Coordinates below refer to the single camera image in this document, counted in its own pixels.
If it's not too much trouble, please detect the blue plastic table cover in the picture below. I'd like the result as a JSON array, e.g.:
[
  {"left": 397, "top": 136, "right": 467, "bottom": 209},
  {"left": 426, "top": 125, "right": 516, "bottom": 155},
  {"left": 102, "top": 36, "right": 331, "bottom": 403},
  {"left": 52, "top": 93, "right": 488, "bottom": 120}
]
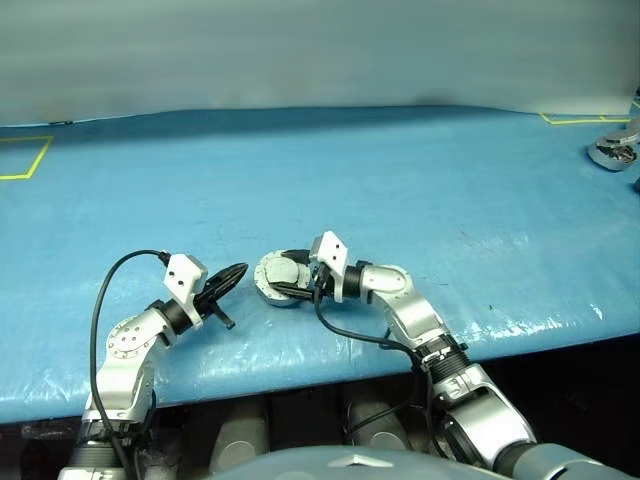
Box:
[{"left": 0, "top": 107, "right": 640, "bottom": 426}]

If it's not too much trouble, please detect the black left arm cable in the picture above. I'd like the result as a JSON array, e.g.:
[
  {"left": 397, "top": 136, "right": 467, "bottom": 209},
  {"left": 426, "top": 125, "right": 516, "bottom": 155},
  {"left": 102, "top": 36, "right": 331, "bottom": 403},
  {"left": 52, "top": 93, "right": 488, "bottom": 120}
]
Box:
[{"left": 88, "top": 248, "right": 139, "bottom": 480}]

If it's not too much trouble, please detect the silver motor lid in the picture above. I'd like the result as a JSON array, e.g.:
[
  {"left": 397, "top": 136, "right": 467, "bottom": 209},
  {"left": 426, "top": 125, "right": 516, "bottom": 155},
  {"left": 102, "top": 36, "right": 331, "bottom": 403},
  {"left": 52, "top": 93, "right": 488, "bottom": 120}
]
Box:
[{"left": 253, "top": 248, "right": 310, "bottom": 300}]

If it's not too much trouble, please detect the silver metal motor part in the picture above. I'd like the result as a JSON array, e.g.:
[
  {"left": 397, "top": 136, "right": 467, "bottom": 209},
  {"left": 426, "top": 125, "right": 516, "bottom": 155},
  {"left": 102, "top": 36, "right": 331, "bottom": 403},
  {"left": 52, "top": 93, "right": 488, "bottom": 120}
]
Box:
[{"left": 585, "top": 119, "right": 640, "bottom": 173}]

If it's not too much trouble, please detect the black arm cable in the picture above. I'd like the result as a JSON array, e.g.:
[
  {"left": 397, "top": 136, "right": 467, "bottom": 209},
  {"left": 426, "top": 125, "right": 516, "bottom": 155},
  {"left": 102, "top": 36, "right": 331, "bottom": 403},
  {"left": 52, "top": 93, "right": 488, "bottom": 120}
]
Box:
[
  {"left": 313, "top": 279, "right": 437, "bottom": 451},
  {"left": 88, "top": 248, "right": 139, "bottom": 480}
]

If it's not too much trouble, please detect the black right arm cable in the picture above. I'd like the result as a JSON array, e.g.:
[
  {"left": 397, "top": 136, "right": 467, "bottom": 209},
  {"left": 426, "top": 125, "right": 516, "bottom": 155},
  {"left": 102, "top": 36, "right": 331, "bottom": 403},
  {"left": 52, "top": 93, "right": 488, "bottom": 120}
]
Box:
[{"left": 313, "top": 279, "right": 437, "bottom": 451}]

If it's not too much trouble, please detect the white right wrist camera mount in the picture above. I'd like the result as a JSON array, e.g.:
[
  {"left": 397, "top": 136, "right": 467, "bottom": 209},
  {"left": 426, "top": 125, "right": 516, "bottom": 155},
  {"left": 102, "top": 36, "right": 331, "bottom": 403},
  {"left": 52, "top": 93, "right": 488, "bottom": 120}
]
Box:
[{"left": 308, "top": 230, "right": 349, "bottom": 304}]

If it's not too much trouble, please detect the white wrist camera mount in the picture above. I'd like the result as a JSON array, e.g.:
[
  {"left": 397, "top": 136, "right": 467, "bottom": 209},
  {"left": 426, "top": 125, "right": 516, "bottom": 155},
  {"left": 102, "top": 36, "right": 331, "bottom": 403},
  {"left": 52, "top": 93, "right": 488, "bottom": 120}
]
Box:
[
  {"left": 162, "top": 253, "right": 209, "bottom": 330},
  {"left": 308, "top": 230, "right": 349, "bottom": 304}
]

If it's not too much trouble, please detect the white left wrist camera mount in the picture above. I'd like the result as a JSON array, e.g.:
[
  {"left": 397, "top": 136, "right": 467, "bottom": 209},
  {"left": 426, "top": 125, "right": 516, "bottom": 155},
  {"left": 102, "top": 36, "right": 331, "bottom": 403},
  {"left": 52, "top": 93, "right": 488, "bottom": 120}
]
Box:
[{"left": 162, "top": 253, "right": 209, "bottom": 330}]

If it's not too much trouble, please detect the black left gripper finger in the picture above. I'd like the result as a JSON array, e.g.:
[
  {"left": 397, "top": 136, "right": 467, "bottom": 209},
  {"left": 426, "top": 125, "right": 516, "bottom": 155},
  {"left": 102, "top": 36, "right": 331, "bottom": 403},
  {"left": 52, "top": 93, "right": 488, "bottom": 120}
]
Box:
[
  {"left": 205, "top": 262, "right": 250, "bottom": 289},
  {"left": 204, "top": 265, "right": 250, "bottom": 301}
]

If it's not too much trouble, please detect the grey rounded shape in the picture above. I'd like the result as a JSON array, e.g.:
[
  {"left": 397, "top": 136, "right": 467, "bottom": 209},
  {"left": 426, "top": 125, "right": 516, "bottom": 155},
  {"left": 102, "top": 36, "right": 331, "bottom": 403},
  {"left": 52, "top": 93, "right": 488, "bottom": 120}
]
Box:
[
  {"left": 344, "top": 394, "right": 414, "bottom": 451},
  {"left": 209, "top": 399, "right": 272, "bottom": 475}
]

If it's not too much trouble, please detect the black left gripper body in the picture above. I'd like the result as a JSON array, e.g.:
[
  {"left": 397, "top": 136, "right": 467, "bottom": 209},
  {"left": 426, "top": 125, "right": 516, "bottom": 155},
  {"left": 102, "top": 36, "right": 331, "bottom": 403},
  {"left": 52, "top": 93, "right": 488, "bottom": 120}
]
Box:
[{"left": 192, "top": 285, "right": 237, "bottom": 332}]

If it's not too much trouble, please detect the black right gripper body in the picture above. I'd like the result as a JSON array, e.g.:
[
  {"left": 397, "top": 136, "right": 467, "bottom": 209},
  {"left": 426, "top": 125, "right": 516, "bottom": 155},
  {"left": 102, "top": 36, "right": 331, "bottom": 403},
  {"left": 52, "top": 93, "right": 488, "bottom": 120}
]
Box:
[{"left": 307, "top": 260, "right": 337, "bottom": 303}]

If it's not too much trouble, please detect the blue-grey robot torso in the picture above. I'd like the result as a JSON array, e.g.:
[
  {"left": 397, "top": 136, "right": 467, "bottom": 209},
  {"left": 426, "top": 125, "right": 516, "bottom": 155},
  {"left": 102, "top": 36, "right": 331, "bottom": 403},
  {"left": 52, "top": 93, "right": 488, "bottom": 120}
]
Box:
[{"left": 209, "top": 443, "right": 501, "bottom": 480}]

